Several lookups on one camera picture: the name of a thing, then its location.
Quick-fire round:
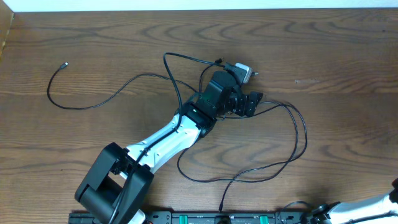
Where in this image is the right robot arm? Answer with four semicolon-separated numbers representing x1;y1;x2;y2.
302;179;397;224

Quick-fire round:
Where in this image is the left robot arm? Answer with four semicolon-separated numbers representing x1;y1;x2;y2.
75;71;263;223

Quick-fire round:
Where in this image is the left camera cable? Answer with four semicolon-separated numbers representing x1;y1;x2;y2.
107;52;240;224

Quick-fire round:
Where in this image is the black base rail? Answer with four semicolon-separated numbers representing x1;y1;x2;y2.
68;200;398;224

